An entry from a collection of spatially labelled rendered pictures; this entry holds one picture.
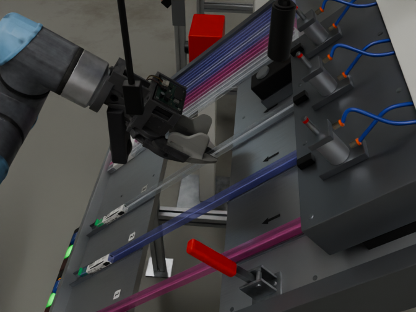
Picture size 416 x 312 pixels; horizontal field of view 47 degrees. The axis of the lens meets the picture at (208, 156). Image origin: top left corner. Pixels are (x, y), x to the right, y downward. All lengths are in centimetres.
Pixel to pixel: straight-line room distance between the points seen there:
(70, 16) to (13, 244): 182
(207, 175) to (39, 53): 124
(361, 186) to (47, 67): 44
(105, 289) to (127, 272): 5
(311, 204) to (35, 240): 158
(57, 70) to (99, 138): 163
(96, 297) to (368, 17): 58
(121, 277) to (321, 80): 45
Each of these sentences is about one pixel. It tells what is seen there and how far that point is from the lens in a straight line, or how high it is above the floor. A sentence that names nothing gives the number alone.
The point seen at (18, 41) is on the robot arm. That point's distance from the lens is 69.
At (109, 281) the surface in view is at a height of 80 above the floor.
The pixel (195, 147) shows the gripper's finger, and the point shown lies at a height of 99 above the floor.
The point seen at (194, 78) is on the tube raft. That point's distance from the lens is 104.
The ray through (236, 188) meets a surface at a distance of 65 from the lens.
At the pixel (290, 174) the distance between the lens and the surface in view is 61.
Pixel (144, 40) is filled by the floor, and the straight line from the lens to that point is 301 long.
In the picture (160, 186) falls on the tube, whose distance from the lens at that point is 83.
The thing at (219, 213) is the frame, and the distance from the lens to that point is 151.
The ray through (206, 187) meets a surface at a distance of 189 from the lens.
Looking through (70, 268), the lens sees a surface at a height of 73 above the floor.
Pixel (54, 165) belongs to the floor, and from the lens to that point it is 222.
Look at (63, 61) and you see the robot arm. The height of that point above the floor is 113.
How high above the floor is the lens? 148
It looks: 43 degrees down
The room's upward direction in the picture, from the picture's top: straight up
